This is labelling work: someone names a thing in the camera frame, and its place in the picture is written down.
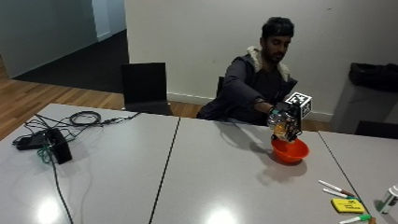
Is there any clear plastic bottle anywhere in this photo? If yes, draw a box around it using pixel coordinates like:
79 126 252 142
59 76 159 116
266 111 292 142

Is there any orange plastic bowl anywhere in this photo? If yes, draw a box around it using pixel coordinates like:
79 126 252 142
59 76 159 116
270 137 312 164

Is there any white cube with black markers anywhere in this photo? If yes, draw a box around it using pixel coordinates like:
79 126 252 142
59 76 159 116
284 91 313 119

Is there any the person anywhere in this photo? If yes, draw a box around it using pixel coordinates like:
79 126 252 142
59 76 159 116
196 16 300 127

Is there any grey bin with black bag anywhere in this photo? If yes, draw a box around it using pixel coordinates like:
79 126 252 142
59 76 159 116
330 62 398 135

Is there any black chair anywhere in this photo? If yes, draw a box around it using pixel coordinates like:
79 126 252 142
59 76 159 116
354 120 398 140
216 76 227 98
120 62 175 117

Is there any white marker with brown cap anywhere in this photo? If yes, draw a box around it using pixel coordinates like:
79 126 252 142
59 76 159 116
317 179 357 198

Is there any white marker with green cap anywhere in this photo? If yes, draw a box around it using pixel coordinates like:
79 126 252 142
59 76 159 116
322 188 361 201
338 214 373 224

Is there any yellow sticky note pad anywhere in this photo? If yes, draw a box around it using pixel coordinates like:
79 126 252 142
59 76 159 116
330 198 368 215

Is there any black box device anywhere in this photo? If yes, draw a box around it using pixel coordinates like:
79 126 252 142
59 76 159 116
47 127 73 165

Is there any flat black device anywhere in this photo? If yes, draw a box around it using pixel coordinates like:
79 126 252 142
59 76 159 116
12 132 49 151

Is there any coiled black cable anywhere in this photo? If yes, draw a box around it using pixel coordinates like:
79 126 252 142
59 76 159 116
68 110 143 127

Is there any long black cable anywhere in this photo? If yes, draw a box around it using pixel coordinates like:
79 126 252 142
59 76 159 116
48 155 76 224

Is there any green cable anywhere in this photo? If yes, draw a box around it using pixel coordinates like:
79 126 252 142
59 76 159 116
36 136 55 164

